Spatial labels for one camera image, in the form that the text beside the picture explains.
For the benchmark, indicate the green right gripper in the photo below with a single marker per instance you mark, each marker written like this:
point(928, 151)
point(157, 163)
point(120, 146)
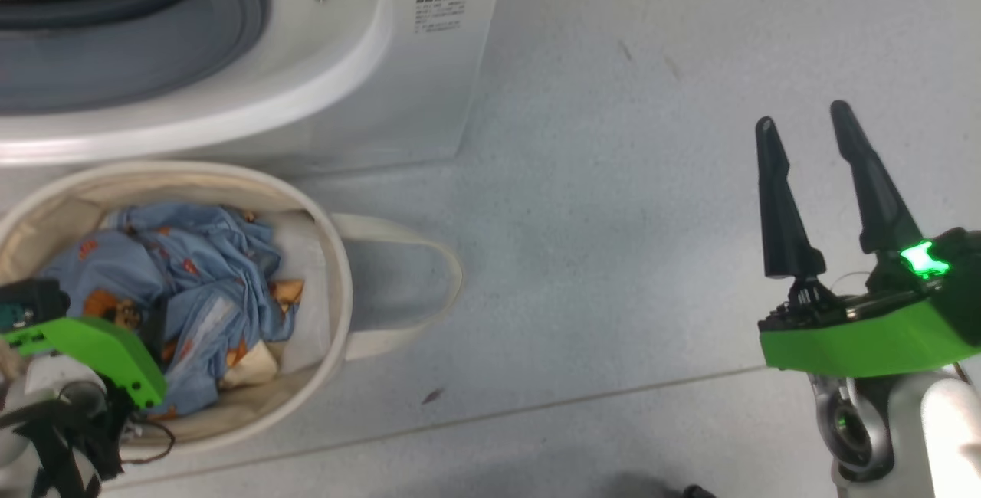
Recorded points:
point(858, 341)

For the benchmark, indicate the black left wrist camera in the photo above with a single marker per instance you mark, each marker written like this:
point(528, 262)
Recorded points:
point(31, 300)

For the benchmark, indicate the white cloth pad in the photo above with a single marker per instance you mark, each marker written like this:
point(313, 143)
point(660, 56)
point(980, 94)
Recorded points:
point(306, 253)

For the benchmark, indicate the beige garment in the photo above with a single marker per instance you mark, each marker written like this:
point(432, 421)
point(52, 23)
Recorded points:
point(253, 364)

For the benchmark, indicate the cream canvas laundry basket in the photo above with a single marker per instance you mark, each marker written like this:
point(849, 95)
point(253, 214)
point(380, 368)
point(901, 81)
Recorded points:
point(69, 199)

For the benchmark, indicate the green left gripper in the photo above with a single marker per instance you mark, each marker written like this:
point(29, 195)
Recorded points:
point(92, 341)

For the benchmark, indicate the blue cartoon print garment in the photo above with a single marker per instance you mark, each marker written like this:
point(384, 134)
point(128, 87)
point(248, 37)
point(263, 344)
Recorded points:
point(199, 268)

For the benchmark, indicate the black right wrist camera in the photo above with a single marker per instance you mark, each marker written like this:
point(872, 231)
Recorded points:
point(958, 253)

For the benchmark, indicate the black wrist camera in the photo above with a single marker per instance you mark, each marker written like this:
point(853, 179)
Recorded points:
point(31, 300)
point(958, 253)

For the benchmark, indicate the white front-load washing machine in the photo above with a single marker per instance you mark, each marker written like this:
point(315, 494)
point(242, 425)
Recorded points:
point(429, 99)

